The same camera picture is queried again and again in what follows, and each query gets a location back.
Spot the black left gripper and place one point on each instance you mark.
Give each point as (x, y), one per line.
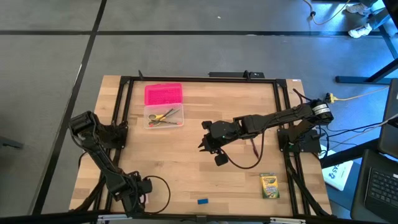
(133, 186)

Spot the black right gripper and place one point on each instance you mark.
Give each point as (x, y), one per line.
(224, 133)

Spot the dark red pen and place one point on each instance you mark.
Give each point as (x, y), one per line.
(255, 152)

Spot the blue eraser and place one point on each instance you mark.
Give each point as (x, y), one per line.
(202, 201)

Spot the clear pencil box pink lid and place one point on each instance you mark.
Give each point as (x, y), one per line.
(163, 93)

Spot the green yellow crayon box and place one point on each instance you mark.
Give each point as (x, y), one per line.
(269, 186)

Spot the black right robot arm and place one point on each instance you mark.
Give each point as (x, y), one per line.
(280, 116)

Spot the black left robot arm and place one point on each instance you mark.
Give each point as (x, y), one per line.
(93, 146)

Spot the black crossbeam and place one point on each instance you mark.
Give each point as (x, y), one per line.
(46, 217)

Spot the dark grey chair foot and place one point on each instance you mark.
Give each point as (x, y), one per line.
(11, 143)

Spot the white booklet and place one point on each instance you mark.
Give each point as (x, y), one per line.
(340, 177)

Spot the black desk beam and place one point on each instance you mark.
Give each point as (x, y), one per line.
(348, 157)

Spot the black laptop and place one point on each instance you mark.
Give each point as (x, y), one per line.
(384, 186)

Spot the black monitor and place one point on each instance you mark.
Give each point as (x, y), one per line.
(390, 133)

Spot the person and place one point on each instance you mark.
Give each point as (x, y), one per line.
(360, 31)

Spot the silver bracket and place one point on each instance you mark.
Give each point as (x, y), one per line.
(115, 217)
(287, 220)

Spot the black metal table frame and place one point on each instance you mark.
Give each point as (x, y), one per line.
(202, 79)

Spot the black bracket bar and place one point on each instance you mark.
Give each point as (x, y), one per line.
(230, 75)

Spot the small black post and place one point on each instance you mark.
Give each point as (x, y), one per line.
(140, 74)

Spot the black desk leg frame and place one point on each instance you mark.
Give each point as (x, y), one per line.
(354, 80)

